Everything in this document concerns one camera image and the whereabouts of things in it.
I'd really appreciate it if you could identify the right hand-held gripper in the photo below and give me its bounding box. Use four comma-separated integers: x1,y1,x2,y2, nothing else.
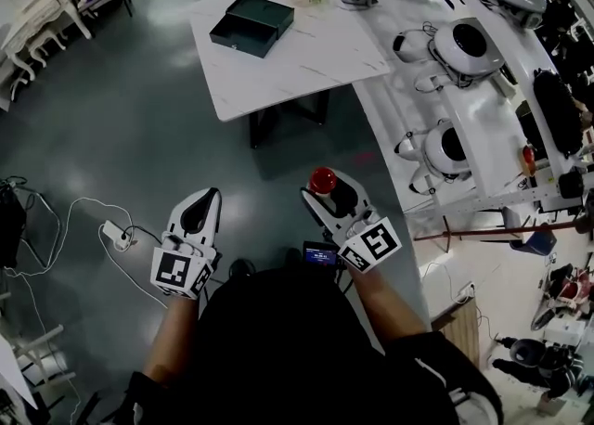
300,176,403,274

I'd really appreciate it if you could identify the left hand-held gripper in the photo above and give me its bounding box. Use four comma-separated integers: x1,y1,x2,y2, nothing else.
148,187,224,301

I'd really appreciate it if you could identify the red ball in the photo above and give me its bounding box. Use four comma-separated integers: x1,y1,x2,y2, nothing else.
309,166,358,219

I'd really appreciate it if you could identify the dark green box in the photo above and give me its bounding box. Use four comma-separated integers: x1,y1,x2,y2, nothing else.
208,0,297,60

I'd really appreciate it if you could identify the person's right forearm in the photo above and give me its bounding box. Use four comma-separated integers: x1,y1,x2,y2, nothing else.
348,267,435,348

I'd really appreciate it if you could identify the person's left forearm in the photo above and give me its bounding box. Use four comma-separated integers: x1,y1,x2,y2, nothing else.
140,295,199,390

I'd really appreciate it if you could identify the small black screen device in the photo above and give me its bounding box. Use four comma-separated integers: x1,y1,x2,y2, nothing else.
302,240,341,268

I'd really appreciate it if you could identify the person's black shoe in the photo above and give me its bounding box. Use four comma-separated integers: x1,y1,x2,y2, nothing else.
228,258,255,280
281,248,303,271

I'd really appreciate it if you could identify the red-brown pole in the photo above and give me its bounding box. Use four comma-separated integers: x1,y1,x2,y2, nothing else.
412,220,594,244

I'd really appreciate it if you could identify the person's black shirt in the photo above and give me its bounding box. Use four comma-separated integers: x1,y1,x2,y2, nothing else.
123,266,506,425

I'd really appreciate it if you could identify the white shelf rack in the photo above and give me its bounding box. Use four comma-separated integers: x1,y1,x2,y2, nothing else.
319,0,594,229

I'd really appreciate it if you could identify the white marble table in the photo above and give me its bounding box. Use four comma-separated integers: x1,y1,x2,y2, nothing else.
187,0,392,151

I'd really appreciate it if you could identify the wooden panel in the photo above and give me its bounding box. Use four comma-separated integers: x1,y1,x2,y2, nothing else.
431,295,482,367

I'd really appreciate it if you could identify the black equipment pile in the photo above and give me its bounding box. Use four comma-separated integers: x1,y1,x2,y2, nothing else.
0,175,28,270

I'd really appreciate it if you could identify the red round object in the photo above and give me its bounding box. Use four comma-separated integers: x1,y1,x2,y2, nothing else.
520,144,538,177

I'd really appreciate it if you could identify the row of white dome helmets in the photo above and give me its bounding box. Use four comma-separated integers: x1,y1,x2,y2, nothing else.
332,0,549,197

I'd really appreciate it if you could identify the white folding table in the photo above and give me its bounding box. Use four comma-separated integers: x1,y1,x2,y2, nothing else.
0,323,79,411

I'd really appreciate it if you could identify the black mesh cover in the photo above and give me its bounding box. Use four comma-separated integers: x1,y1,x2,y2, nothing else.
531,67,585,159

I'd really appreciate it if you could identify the white vanity stool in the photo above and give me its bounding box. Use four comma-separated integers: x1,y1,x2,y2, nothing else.
25,23,69,70

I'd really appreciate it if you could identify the red and white machine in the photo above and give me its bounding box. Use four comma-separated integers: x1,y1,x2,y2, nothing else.
531,264,594,332

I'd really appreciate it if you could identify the white vanity dresser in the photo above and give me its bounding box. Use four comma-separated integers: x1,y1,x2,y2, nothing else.
0,0,81,102

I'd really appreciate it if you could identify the black power cable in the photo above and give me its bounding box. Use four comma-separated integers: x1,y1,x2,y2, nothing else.
121,224,164,248

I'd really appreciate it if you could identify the white power cable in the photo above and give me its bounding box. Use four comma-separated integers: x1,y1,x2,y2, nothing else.
4,195,171,311

